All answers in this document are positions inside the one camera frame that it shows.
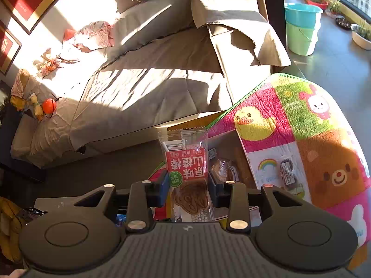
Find red basin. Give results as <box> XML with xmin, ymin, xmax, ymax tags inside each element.
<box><xmin>304</xmin><ymin>0</ymin><xmax>330</xmax><ymax>14</ymax></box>

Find white planter with grass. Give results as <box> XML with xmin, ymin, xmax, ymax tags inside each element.
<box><xmin>351</xmin><ymin>20</ymin><xmax>371</xmax><ymax>50</ymax></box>

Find beige cloth sheet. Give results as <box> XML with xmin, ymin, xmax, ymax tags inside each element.
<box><xmin>191</xmin><ymin>0</ymin><xmax>292</xmax><ymax>68</ymax></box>

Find small red framed picture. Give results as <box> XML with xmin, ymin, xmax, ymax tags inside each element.
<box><xmin>0</xmin><ymin>20</ymin><xmax>23</xmax><ymax>76</ymax></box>

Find brown bar clear packet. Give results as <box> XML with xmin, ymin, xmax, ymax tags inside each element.
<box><xmin>278</xmin><ymin>156</ymin><xmax>302</xmax><ymax>193</ymax></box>

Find colourful cartoon mat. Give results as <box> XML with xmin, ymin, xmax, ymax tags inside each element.
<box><xmin>207</xmin><ymin>74</ymin><xmax>371</xmax><ymax>248</ymax></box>

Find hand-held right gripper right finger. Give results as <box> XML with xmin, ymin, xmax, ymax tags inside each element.
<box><xmin>207</xmin><ymin>175</ymin><xmax>305</xmax><ymax>234</ymax></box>

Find green bucket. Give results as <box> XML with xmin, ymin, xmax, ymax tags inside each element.
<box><xmin>286</xmin><ymin>22</ymin><xmax>319</xmax><ymax>56</ymax></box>

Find dark round pot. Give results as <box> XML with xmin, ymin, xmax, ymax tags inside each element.
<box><xmin>335</xmin><ymin>17</ymin><xmax>353</xmax><ymax>30</ymax></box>

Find teal bucket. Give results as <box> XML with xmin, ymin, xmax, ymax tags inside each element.
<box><xmin>284</xmin><ymin>3</ymin><xmax>323</xmax><ymax>30</ymax></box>

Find pink crumpled cloth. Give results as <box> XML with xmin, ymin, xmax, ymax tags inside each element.
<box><xmin>62</xmin><ymin>20</ymin><xmax>117</xmax><ymax>53</ymax></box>

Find dried peel scraps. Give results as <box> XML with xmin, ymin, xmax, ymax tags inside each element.
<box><xmin>33</xmin><ymin>54</ymin><xmax>80</xmax><ymax>79</ymax></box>

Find small potted plant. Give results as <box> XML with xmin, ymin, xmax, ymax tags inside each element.
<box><xmin>325</xmin><ymin>0</ymin><xmax>344</xmax><ymax>18</ymax></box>

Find beige sofa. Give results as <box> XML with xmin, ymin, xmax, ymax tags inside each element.
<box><xmin>10</xmin><ymin>0</ymin><xmax>292</xmax><ymax>168</ymax></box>

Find yellow crumpled object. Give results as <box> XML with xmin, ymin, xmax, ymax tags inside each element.
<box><xmin>10</xmin><ymin>93</ymin><xmax>46</xmax><ymax>121</ymax></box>

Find brown cake packet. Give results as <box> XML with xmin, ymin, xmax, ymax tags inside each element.
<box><xmin>209</xmin><ymin>148</ymin><xmax>241</xmax><ymax>186</ymax></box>

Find red hawthorn stick packet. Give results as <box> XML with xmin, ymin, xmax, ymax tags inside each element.
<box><xmin>159</xmin><ymin>127</ymin><xmax>215</xmax><ymax>223</ymax></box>

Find pink cardboard box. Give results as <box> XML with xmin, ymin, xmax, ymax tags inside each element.
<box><xmin>149</xmin><ymin>119</ymin><xmax>260</xmax><ymax>229</ymax></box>

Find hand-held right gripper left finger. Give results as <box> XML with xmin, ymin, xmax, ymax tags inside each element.
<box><xmin>74</xmin><ymin>170</ymin><xmax>170</xmax><ymax>234</ymax></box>

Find orange ball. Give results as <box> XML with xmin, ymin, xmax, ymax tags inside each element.
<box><xmin>42</xmin><ymin>98</ymin><xmax>57</xmax><ymax>114</ymax></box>

